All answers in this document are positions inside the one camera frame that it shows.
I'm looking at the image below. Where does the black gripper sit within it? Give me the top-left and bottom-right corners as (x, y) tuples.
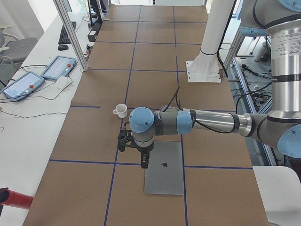
(141, 152), (150, 169)

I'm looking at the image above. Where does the white ceramic cup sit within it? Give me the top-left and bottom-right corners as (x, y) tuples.
(113, 104), (127, 118)

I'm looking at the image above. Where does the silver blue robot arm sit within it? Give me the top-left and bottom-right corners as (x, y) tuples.
(119, 0), (301, 169)

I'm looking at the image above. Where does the grey closed laptop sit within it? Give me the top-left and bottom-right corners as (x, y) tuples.
(144, 141), (184, 195)

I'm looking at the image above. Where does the white folded cloth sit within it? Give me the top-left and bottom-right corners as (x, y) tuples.
(55, 76), (72, 91)

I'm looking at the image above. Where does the far blue teach pendant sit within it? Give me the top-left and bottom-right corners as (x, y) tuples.
(41, 56), (77, 80)

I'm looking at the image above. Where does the blue teach pendant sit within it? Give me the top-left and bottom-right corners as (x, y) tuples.
(41, 56), (77, 80)
(1, 71), (45, 101)

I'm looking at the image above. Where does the black box with label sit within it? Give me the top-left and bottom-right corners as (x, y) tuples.
(87, 24), (102, 42)

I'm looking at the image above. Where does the red cylinder tube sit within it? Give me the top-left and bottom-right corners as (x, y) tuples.
(0, 188), (33, 210)

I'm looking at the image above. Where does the near blue teach pendant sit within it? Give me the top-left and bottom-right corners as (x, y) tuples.
(1, 71), (45, 101)

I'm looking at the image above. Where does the black computer mouse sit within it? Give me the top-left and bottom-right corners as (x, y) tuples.
(57, 44), (69, 51)

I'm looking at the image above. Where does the black keyboard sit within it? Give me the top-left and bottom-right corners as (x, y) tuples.
(58, 25), (71, 45)

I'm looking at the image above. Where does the black monitor stand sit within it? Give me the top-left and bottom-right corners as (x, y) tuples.
(87, 0), (110, 26)

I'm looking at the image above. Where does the grey office chair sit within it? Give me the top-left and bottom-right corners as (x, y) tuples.
(0, 25), (38, 76)

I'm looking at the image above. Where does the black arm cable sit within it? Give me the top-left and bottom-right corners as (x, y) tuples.
(159, 85), (236, 134)

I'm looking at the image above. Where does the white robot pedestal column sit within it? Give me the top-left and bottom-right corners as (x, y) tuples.
(186, 0), (236, 83)

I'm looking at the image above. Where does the aluminium frame post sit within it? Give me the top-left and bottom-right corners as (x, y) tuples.
(53, 0), (88, 72)

